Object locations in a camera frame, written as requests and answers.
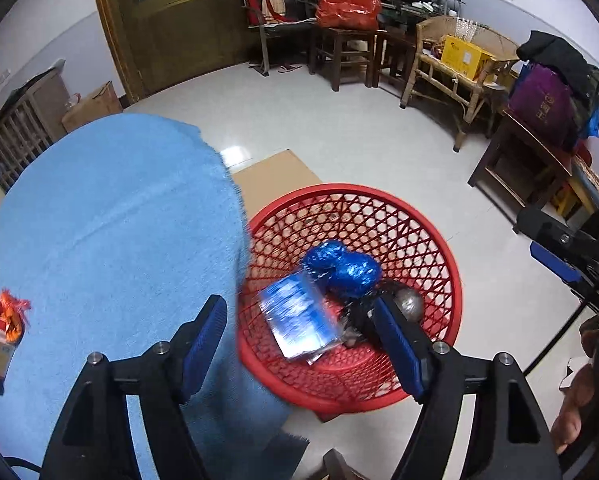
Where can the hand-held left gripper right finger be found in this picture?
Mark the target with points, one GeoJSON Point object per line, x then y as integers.
{"type": "Point", "coordinates": [399, 350]}

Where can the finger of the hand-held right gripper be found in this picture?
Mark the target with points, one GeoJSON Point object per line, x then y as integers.
{"type": "Point", "coordinates": [552, 260]}

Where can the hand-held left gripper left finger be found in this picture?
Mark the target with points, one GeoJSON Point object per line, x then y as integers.
{"type": "Point", "coordinates": [204, 345]}

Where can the blue foil wrapper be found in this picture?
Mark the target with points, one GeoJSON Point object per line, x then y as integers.
{"type": "Point", "coordinates": [349, 267]}

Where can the blue transparent packet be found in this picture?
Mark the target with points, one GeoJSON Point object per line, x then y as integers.
{"type": "Point", "coordinates": [299, 320]}

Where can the red plastic mesh basket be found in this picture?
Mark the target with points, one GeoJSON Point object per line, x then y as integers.
{"type": "Point", "coordinates": [369, 220]}

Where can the person's right hand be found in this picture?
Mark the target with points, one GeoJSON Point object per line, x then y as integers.
{"type": "Point", "coordinates": [579, 410]}

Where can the blue tablecloth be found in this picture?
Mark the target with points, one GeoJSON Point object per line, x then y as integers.
{"type": "Point", "coordinates": [104, 235]}

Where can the purple shopping bag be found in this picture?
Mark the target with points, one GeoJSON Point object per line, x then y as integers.
{"type": "Point", "coordinates": [539, 105]}

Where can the flat cardboard sheet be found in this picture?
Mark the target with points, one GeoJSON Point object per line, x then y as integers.
{"type": "Point", "coordinates": [274, 180]}

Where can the black jacket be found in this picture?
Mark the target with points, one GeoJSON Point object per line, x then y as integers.
{"type": "Point", "coordinates": [559, 55]}

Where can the yellow cardboard box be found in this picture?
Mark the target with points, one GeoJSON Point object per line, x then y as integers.
{"type": "Point", "coordinates": [467, 57]}

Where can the wicker armchair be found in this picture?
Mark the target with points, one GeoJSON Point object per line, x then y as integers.
{"type": "Point", "coordinates": [429, 75]}

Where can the brown cardboard box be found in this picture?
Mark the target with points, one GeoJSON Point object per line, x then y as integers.
{"type": "Point", "coordinates": [91, 110]}

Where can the dark wooden side table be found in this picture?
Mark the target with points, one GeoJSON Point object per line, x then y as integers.
{"type": "Point", "coordinates": [394, 40]}

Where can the wooden slatted cabinet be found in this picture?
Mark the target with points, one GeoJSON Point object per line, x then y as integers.
{"type": "Point", "coordinates": [19, 130]}

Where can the glass computer desk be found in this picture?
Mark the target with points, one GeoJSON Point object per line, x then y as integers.
{"type": "Point", "coordinates": [409, 12]}

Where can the slipper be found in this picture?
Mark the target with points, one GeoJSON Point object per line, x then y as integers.
{"type": "Point", "coordinates": [289, 68]}

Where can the dark wooden chair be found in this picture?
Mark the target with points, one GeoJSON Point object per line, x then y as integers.
{"type": "Point", "coordinates": [344, 55]}

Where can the wooden double door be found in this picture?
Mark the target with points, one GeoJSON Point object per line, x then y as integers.
{"type": "Point", "coordinates": [179, 35]}

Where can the red plastic bag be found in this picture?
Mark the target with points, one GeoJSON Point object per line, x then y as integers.
{"type": "Point", "coordinates": [347, 7]}

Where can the red scarf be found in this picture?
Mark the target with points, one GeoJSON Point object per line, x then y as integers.
{"type": "Point", "coordinates": [249, 0]}

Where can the metal frame chair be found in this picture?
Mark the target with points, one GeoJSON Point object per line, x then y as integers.
{"type": "Point", "coordinates": [284, 30]}

